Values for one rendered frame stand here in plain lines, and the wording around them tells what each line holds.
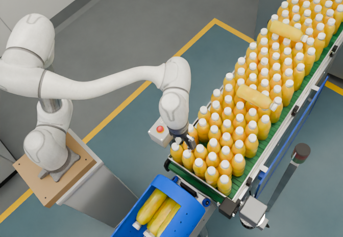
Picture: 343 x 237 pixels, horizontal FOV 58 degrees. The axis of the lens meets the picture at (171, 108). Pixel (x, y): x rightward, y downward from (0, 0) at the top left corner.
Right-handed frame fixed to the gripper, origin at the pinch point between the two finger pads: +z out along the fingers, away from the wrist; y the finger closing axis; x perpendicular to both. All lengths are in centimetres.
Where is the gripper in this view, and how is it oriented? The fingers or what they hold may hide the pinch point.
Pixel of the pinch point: (184, 144)
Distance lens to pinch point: 145.7
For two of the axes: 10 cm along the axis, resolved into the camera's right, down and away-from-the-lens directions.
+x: 6.1, -7.4, 3.0
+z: 1.6, 4.8, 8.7
